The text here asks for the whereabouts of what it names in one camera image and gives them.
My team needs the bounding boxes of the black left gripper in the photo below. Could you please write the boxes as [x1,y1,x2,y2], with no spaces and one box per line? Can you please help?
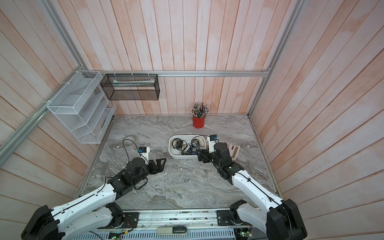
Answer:
[132,158,167,186]

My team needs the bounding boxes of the black watch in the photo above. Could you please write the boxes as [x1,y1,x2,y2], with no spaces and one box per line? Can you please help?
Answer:
[172,138,189,152]

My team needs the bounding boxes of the silver chain bracelet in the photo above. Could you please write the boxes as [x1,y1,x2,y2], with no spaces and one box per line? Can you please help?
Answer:
[167,188,184,199]

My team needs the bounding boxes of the blue transparent watch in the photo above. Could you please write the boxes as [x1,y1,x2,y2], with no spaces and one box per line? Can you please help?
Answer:
[187,139,201,155]

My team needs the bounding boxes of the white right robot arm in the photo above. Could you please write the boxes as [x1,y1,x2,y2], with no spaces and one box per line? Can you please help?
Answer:
[197,142,308,240]

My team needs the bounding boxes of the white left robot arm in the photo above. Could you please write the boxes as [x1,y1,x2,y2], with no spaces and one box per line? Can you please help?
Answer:
[21,158,167,240]

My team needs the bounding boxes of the white storage box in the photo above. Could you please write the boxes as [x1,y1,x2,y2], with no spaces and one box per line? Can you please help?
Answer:
[169,135,209,160]

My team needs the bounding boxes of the red pen cup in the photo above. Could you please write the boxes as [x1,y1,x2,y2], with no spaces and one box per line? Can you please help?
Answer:
[192,116,206,129]

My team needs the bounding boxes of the clear tape roll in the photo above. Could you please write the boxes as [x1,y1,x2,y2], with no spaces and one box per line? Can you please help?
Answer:
[123,135,137,146]

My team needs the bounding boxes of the pens in cup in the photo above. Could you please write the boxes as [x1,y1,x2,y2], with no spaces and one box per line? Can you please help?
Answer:
[191,102,209,119]

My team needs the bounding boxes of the black mesh basket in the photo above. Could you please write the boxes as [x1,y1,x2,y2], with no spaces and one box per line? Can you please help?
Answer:
[101,73,160,101]

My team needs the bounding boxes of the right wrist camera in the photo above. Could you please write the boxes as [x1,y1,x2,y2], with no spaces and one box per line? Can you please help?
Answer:
[207,135,218,153]

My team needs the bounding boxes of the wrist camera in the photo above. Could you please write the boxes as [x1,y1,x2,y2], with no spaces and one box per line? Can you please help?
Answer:
[207,135,218,153]
[138,147,150,165]

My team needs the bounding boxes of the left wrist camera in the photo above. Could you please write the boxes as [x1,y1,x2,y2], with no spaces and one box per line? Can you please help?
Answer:
[138,147,150,165]

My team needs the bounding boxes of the white wire mesh shelf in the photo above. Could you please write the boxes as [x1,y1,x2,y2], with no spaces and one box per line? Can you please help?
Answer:
[48,71,116,144]

